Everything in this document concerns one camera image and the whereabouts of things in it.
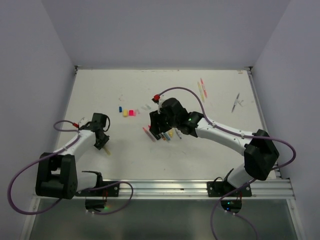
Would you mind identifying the left aluminium side rail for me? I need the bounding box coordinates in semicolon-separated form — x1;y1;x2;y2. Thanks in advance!
40;65;79;154

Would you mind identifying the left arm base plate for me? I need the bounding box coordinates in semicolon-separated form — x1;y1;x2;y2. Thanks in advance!
75;181;120;198

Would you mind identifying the right aluminium side rail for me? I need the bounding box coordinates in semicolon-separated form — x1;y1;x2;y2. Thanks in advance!
244;66;283;180

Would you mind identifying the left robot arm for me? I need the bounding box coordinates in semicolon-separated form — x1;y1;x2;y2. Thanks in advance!
35;113;110;200

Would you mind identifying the clear purple pen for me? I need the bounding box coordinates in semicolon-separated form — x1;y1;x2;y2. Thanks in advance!
231;93;240;113

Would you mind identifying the pink highlighter cap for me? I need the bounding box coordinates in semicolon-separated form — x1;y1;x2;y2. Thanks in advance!
128;109;136;117

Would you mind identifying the yellow highlighter cap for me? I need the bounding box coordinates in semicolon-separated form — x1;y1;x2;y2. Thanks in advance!
122;109;129;117

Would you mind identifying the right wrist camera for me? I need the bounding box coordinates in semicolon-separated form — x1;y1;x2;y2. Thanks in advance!
158;96;167;112

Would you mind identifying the pale yellow pen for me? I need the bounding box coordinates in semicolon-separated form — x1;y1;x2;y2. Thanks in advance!
103;147;111;156

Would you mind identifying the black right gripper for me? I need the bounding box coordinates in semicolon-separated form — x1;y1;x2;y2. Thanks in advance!
149;107;179;134

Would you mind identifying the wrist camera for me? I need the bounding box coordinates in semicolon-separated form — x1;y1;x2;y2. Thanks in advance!
158;96;167;112
77;117;90;128

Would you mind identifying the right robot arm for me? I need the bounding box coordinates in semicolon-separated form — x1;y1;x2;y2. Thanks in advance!
149;95;279;197

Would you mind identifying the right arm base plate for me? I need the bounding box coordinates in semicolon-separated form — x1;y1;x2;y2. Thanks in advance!
206;177;252;198

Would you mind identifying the aluminium side rail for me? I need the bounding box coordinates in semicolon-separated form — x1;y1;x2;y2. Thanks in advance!
244;66;283;180
40;65;79;154

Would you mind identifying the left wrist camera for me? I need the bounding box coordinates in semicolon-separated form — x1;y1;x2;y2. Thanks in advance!
77;117;90;128

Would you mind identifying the thin yellow pen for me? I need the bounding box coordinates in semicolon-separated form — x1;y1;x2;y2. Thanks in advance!
197;81;205;103

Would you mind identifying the thin orange pen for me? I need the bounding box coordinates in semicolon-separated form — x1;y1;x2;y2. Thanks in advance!
200;78;208;98

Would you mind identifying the blue capped white pen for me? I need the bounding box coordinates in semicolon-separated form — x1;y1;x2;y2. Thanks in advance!
174;128;182;139

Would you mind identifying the yellow highlighter pen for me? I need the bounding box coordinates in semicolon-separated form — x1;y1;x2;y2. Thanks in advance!
167;129;174;139

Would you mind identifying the clear blue pen cap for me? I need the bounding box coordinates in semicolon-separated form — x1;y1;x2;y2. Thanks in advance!
141;104;152;111

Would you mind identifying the aluminium front rail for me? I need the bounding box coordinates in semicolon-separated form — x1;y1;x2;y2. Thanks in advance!
32;177;296;201

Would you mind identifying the pink clear pen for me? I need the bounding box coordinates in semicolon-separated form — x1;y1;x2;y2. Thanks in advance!
142;127;156;143

